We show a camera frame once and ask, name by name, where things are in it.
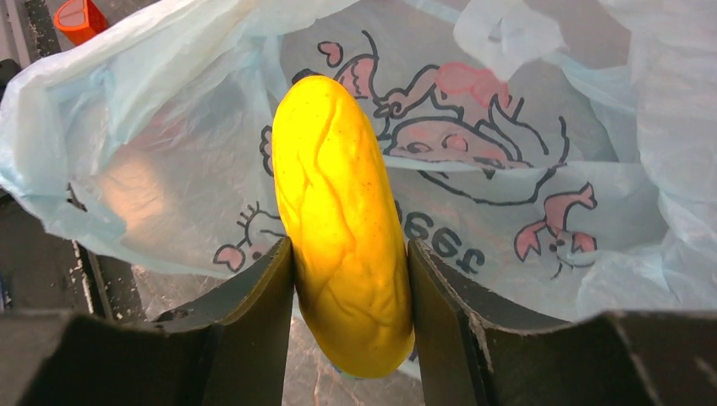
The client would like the yellow wrinkled fake fruit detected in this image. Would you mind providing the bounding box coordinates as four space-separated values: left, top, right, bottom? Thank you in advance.
271 75 414 378

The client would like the light blue plastic bag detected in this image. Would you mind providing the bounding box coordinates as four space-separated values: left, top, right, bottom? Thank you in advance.
1 1 716 321

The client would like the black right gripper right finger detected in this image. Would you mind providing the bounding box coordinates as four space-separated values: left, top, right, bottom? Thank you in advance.
408 239 716 405

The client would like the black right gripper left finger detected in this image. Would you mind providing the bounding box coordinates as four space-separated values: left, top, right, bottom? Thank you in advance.
1 239 293 405

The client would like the orange semicircle block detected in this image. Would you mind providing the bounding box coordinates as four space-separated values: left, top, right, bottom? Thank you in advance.
53 0 109 46

